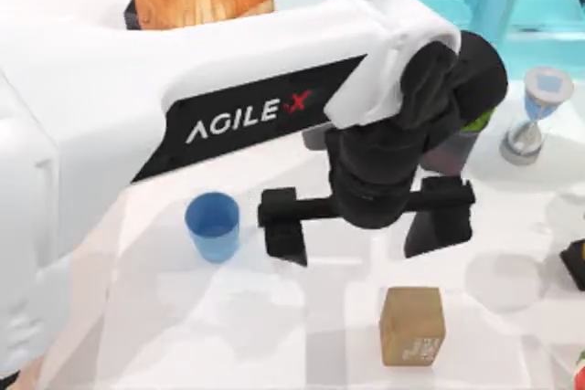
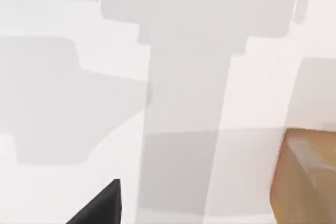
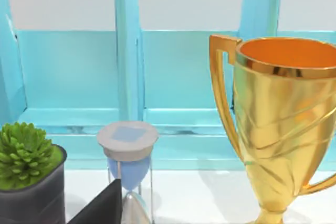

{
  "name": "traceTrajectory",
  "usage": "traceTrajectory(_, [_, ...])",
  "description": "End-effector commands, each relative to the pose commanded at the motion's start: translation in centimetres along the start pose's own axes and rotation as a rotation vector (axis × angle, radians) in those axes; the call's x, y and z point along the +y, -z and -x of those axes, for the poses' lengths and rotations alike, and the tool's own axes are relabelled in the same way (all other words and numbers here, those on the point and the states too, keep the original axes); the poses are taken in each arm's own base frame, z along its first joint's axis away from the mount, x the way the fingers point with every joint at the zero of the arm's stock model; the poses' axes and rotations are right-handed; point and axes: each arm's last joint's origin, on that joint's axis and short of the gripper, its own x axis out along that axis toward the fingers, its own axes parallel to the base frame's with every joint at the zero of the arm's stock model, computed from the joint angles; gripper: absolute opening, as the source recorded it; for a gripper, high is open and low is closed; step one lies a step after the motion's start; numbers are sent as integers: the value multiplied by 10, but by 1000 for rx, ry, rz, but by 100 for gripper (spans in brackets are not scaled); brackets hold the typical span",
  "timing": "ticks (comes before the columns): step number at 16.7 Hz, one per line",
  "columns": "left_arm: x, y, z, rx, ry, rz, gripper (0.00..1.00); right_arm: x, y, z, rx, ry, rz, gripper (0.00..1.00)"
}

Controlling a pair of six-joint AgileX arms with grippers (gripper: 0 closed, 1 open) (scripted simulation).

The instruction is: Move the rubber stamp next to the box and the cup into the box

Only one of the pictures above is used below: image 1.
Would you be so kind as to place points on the blue cup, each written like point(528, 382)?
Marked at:
point(212, 230)

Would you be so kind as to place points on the dark grey plant pot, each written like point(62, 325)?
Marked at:
point(450, 152)

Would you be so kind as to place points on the grey rounded box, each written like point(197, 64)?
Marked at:
point(315, 138)

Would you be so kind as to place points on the wooden cube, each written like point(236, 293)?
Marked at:
point(411, 326)

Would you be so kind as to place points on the grey and blue hourglass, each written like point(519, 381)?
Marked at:
point(532, 120)

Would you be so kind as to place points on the black and yellow object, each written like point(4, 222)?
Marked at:
point(577, 264)

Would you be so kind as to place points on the red and green object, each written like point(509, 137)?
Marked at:
point(579, 372)

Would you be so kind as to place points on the light blue rack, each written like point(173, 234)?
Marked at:
point(525, 2)

